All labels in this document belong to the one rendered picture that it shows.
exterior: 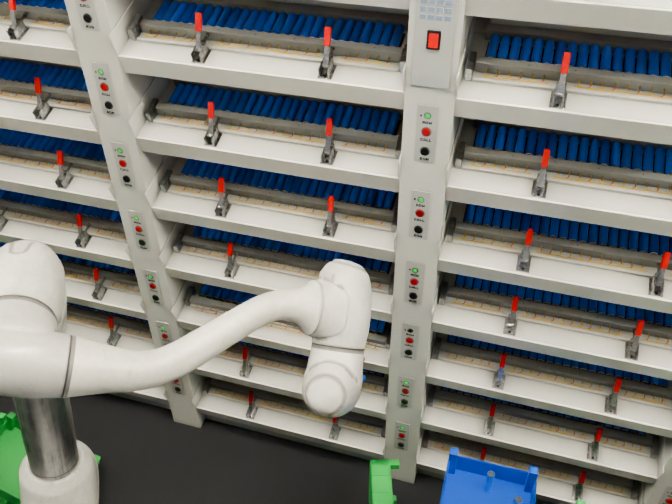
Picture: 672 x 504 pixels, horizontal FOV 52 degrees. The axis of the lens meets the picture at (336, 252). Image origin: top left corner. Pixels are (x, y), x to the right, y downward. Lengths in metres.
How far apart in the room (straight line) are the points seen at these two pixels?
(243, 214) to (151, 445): 0.96
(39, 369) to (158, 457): 1.19
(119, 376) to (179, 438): 1.17
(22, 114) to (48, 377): 0.83
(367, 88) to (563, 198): 0.43
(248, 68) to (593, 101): 0.65
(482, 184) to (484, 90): 0.20
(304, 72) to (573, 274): 0.70
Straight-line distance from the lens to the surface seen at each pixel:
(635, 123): 1.32
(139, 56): 1.53
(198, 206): 1.70
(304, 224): 1.60
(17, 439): 2.37
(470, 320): 1.67
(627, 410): 1.84
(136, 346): 2.20
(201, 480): 2.24
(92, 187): 1.84
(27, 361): 1.16
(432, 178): 1.41
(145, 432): 2.38
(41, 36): 1.69
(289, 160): 1.49
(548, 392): 1.81
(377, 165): 1.45
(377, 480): 1.96
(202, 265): 1.82
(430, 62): 1.29
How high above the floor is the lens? 1.86
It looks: 40 degrees down
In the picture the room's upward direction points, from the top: 1 degrees counter-clockwise
